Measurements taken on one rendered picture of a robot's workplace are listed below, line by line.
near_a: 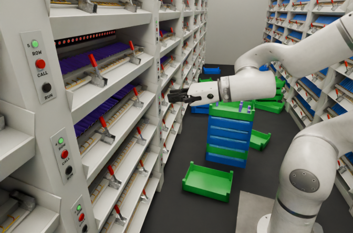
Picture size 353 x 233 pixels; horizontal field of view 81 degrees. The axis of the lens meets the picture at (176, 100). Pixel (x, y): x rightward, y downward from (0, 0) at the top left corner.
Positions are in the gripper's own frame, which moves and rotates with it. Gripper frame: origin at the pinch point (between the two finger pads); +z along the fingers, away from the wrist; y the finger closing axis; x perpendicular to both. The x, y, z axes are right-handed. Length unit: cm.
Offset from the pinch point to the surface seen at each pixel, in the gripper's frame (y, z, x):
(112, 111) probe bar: -1.3, 24.6, -2.8
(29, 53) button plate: -36.0, 11.9, 23.7
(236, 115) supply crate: 66, -20, -44
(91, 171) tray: -27.0, 19.3, -8.5
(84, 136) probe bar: -18.6, 24.7, -2.7
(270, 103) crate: 186, -63, -94
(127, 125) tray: -2.8, 19.4, -8.5
